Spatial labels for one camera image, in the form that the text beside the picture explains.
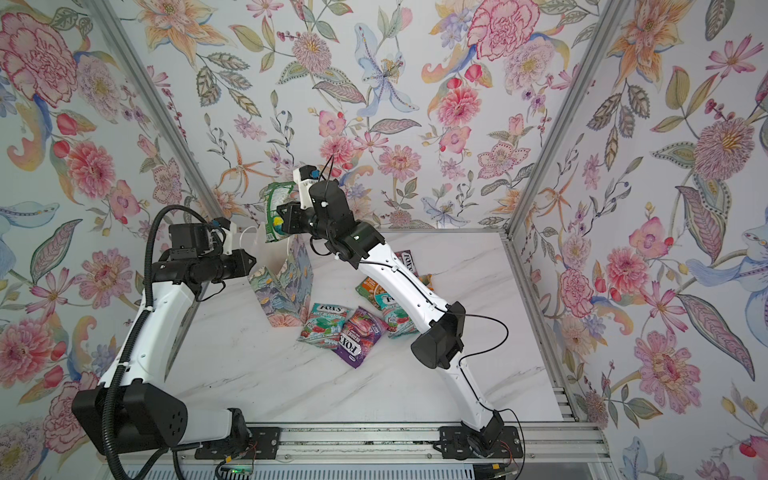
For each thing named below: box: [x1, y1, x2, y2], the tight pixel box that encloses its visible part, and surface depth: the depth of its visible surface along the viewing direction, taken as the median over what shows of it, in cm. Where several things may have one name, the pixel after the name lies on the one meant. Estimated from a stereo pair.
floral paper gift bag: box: [248, 222, 314, 327], surface depth 86 cm
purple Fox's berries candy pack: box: [333, 306, 389, 369], surface depth 92 cm
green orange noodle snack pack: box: [355, 276, 388, 311], surface depth 103 cm
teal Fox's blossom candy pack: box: [374, 292, 420, 339], surface depth 95 cm
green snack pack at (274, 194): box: [263, 181, 297, 243], surface depth 74 cm
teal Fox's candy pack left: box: [297, 303, 351, 349], surface depth 93 cm
